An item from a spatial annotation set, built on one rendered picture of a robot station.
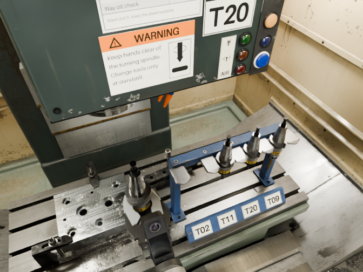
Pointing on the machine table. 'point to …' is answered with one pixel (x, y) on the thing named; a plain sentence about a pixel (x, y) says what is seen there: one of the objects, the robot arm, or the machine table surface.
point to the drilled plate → (110, 228)
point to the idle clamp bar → (163, 174)
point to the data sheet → (144, 12)
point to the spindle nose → (112, 111)
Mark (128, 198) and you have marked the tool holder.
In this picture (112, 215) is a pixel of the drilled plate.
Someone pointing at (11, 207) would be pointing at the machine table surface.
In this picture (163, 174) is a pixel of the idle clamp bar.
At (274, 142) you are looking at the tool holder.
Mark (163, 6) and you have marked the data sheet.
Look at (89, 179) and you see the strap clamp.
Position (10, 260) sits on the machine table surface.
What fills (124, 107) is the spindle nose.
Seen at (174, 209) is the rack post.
